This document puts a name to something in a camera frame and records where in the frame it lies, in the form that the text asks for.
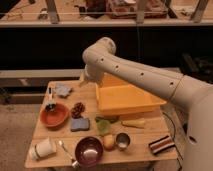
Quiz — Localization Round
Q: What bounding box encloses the blue-grey towel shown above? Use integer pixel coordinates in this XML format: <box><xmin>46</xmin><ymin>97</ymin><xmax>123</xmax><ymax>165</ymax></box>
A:
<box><xmin>54</xmin><ymin>84</ymin><xmax>72</xmax><ymax>98</ymax></box>

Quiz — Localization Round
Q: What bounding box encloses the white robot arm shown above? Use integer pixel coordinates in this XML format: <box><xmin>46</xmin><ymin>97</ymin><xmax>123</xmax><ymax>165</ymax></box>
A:
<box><xmin>82</xmin><ymin>37</ymin><xmax>213</xmax><ymax>171</ymax></box>

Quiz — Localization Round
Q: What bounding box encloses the yellow plastic bin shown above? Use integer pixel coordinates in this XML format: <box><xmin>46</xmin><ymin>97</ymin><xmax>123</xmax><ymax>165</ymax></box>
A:
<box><xmin>96</xmin><ymin>74</ymin><xmax>166</xmax><ymax>116</ymax></box>

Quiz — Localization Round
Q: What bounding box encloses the dark green vegetable toy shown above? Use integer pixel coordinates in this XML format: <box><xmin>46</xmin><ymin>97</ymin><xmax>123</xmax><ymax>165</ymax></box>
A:
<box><xmin>95</xmin><ymin>116</ymin><xmax>119</xmax><ymax>123</ymax></box>

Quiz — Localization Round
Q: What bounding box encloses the brown pinecone toy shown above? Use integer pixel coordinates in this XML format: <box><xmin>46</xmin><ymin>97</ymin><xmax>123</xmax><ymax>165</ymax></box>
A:
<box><xmin>71</xmin><ymin>102</ymin><xmax>85</xmax><ymax>119</ymax></box>

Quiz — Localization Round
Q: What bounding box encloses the blue sponge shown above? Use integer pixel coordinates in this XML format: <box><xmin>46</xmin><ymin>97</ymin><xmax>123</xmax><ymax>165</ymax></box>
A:
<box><xmin>70</xmin><ymin>118</ymin><xmax>90</xmax><ymax>132</ymax></box>

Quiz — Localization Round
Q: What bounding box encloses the orange round fruit toy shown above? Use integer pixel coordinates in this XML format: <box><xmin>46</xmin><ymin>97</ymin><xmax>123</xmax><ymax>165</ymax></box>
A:
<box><xmin>103</xmin><ymin>134</ymin><xmax>115</xmax><ymax>150</ymax></box>

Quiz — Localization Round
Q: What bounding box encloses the small metal cup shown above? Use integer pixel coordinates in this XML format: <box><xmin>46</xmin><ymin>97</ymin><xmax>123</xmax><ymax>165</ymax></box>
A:
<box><xmin>115</xmin><ymin>133</ymin><xmax>130</xmax><ymax>150</ymax></box>

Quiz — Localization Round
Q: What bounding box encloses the orange-red bowl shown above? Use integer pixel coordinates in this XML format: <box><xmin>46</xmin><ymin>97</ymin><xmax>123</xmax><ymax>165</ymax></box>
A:
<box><xmin>40</xmin><ymin>103</ymin><xmax>69</xmax><ymax>128</ymax></box>

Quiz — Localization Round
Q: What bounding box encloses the dark purple bowl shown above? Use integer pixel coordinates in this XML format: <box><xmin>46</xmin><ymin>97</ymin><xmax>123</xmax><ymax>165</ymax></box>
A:
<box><xmin>75</xmin><ymin>136</ymin><xmax>103</xmax><ymax>167</ymax></box>

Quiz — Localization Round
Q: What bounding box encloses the metal spoon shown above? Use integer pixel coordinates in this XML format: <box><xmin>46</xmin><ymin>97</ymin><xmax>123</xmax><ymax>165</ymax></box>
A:
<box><xmin>58</xmin><ymin>140</ymin><xmax>79</xmax><ymax>169</ymax></box>

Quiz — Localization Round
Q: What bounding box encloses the white mug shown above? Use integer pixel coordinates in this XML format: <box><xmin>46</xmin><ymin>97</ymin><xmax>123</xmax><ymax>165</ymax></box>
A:
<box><xmin>29</xmin><ymin>138</ymin><xmax>56</xmax><ymax>160</ymax></box>

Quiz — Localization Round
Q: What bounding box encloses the black floor cable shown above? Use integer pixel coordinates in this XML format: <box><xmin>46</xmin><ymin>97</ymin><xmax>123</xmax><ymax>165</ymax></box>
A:
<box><xmin>162</xmin><ymin>111</ymin><xmax>184</xmax><ymax>161</ymax></box>

